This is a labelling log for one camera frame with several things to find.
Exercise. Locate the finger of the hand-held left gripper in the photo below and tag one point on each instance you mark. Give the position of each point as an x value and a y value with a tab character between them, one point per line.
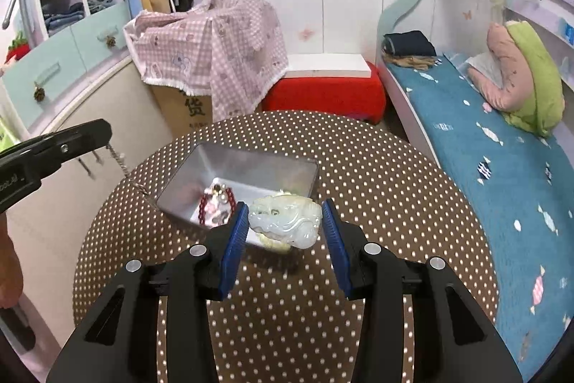
67	146

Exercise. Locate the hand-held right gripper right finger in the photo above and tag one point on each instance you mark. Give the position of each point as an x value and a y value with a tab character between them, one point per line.
335	248

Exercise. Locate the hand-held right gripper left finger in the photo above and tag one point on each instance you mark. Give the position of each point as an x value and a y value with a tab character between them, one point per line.
233	248

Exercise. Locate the white jade pendant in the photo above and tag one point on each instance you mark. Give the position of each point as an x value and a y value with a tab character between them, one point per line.
287	217

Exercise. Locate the silver metal tin box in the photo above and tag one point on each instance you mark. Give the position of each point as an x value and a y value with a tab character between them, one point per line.
251	163

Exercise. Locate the person's left forearm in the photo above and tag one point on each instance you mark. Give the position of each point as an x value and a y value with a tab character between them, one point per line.
9	262

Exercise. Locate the pinecone drawer knob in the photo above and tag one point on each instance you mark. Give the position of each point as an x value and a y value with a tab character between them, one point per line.
39	93
110	40

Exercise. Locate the cream cabinet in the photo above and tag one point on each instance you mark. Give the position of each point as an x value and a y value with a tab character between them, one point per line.
112	105

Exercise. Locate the brown polka-dot tablecloth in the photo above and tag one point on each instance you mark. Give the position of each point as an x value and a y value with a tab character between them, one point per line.
381	194

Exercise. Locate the mint green drawer unit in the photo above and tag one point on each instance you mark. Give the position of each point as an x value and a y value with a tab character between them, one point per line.
76	51

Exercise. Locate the red strawberry toy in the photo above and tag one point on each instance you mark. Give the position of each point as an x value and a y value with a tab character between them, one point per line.
18	46

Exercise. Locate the brown cardboard box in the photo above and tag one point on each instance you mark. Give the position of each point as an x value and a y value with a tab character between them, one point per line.
188	109

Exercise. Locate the red upholstered stool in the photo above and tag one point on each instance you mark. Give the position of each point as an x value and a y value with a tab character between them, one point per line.
323	96

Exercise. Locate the blue fish-print bed sheet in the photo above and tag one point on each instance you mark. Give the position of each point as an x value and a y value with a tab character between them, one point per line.
471	167

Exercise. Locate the pink checked cloth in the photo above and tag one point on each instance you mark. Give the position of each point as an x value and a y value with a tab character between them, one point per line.
215	46

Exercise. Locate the white flat board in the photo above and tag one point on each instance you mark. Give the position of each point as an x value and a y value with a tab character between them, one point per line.
327	64

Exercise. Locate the folded tan cloth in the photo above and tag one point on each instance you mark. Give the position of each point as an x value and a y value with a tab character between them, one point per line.
412	62

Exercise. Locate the faded pink sticker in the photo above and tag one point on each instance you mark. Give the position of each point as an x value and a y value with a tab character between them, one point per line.
307	34

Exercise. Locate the folded dark clothes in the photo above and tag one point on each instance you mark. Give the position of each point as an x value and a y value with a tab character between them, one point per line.
410	43

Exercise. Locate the pink and green pillows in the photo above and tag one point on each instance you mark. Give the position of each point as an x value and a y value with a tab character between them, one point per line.
533	69

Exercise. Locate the small butterfly sticker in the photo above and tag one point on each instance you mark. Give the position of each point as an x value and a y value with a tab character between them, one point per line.
468	15

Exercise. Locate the small blue box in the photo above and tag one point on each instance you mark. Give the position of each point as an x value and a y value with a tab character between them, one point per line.
569	31

